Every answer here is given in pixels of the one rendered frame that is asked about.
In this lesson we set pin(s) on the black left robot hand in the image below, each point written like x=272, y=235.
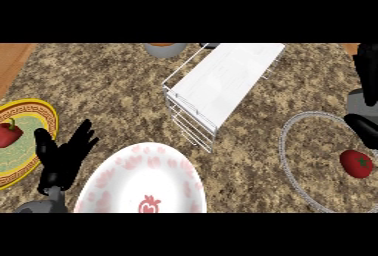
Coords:
x=61, y=156

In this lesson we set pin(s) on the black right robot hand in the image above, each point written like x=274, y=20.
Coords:
x=367, y=66

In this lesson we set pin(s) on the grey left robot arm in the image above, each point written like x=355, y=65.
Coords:
x=47, y=204

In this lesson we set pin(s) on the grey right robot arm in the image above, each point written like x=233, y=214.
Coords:
x=358, y=101

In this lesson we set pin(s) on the round clear placemat, grey rim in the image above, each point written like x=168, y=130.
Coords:
x=315, y=160

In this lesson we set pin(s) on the grey cupcake with orange top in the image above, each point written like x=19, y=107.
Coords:
x=166, y=50

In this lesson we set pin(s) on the yellow patterned plate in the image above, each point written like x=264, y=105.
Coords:
x=24, y=156

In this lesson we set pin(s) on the red bell pepper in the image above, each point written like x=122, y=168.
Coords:
x=10, y=134

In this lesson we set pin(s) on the white plate with pink flowers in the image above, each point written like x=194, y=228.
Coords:
x=141, y=181

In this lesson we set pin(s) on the red tomato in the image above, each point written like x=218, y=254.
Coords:
x=355, y=164

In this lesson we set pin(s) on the small dark object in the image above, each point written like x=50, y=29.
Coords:
x=209, y=45

